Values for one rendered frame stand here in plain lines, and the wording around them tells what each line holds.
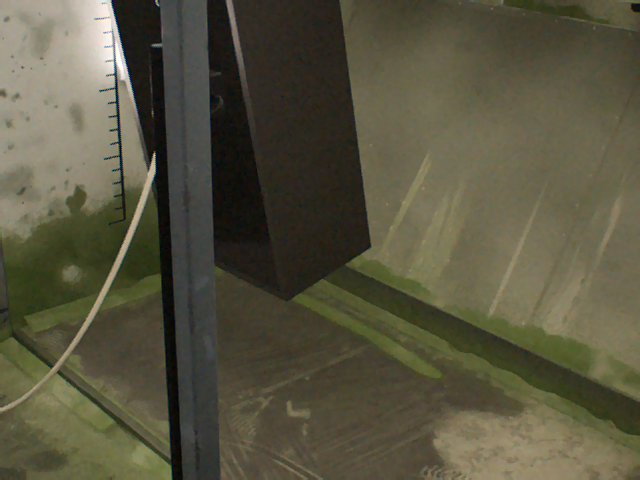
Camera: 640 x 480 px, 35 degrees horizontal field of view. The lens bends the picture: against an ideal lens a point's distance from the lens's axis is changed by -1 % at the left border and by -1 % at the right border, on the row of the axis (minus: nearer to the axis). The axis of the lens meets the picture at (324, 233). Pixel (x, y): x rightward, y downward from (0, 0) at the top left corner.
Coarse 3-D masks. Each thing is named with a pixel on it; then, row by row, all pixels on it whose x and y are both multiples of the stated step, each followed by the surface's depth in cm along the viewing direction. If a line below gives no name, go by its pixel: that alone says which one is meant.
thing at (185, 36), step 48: (192, 0) 140; (192, 48) 142; (192, 96) 145; (192, 144) 147; (192, 192) 150; (192, 240) 153; (192, 288) 156; (192, 336) 159; (192, 384) 162; (192, 432) 166
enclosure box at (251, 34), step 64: (128, 0) 295; (256, 0) 251; (320, 0) 266; (128, 64) 301; (256, 64) 257; (320, 64) 272; (256, 128) 263; (320, 128) 279; (256, 192) 344; (320, 192) 287; (256, 256) 314; (320, 256) 295
